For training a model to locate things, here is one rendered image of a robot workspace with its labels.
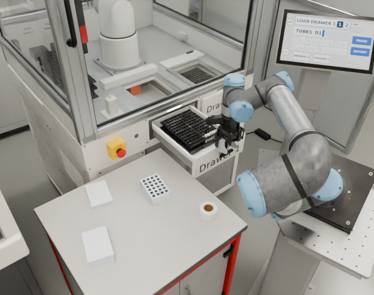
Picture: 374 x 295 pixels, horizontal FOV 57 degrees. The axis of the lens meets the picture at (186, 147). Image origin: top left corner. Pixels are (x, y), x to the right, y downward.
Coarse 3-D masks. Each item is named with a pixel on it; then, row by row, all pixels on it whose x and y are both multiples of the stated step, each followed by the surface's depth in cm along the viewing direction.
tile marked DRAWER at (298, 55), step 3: (294, 51) 193; (294, 54) 193; (297, 54) 193; (300, 54) 192; (303, 54) 192; (306, 54) 192; (309, 54) 192; (294, 57) 193; (297, 57) 193; (300, 57) 192; (303, 57) 192; (306, 57) 192; (309, 57) 192; (303, 60) 192; (306, 60) 192; (309, 60) 192
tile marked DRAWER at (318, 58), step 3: (315, 54) 191; (318, 54) 191; (321, 54) 191; (324, 54) 191; (315, 57) 191; (318, 57) 191; (321, 57) 191; (324, 57) 190; (327, 57) 190; (330, 57) 190; (315, 60) 191; (318, 60) 191; (321, 60) 191; (324, 60) 190; (327, 60) 190; (330, 60) 190; (327, 63) 190
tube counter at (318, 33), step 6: (318, 30) 191; (324, 30) 191; (330, 30) 190; (336, 30) 190; (318, 36) 191; (324, 36) 191; (330, 36) 190; (336, 36) 190; (342, 36) 189; (348, 36) 189
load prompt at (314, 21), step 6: (300, 18) 193; (306, 18) 192; (312, 18) 192; (318, 18) 191; (324, 18) 191; (294, 24) 193; (300, 24) 193; (306, 24) 192; (312, 24) 192; (318, 24) 191; (324, 24) 191; (330, 24) 190; (336, 24) 190; (342, 24) 189; (348, 24) 189
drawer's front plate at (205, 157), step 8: (240, 144) 152; (208, 152) 139; (216, 152) 143; (232, 152) 152; (240, 152) 156; (200, 160) 139; (208, 160) 143; (216, 160) 146; (224, 160) 151; (192, 168) 141; (208, 168) 146
